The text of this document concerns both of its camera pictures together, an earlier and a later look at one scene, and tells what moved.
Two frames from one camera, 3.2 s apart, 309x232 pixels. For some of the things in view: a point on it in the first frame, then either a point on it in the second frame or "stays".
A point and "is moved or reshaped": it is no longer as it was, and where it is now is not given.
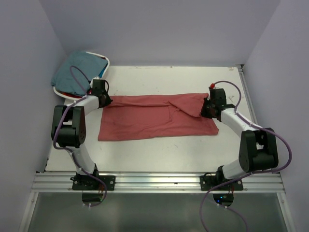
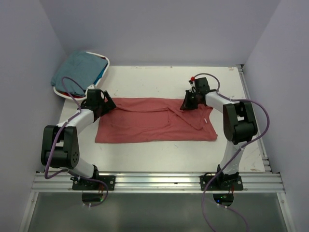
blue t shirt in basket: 102,72 stays
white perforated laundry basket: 102,76 stays
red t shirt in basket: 72,94 stays
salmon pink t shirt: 147,116 is moved or reshaped
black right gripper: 203,112 → 187,106
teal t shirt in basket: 77,72 stays
